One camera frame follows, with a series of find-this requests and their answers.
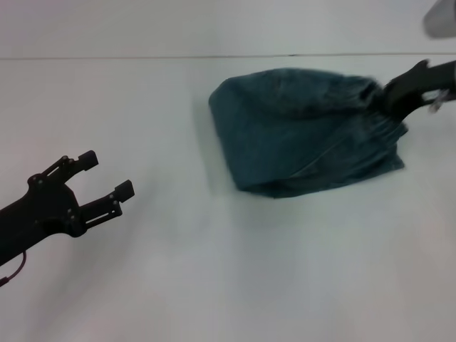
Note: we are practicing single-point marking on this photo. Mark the blue denim shorts basketball embroidery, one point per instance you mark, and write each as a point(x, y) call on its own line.
point(303, 142)

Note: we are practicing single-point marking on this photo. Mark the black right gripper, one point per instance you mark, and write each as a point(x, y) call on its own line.
point(409, 89)

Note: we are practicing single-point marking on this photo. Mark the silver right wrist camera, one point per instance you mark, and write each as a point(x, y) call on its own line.
point(441, 18)

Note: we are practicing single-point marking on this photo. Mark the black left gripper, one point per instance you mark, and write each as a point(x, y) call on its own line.
point(46, 213)

